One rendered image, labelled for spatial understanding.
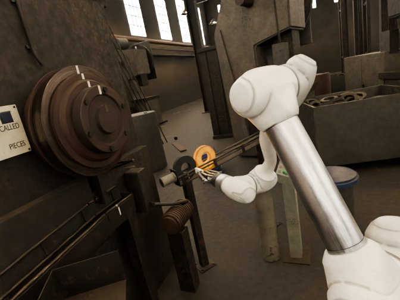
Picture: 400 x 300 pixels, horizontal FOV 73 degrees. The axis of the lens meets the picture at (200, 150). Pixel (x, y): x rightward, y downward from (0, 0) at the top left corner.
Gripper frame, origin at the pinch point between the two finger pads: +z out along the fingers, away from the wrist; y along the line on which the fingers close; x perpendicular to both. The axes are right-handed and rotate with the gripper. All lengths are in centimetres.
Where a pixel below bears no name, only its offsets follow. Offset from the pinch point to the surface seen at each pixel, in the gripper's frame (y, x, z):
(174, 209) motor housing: -17.9, -18.1, 3.0
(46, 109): -65, 50, -10
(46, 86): -62, 58, -8
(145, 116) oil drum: 66, -6, 244
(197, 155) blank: 8.8, 3.9, 14.7
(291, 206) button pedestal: 44, -31, -27
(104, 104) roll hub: -43, 47, -5
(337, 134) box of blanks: 174, -28, 22
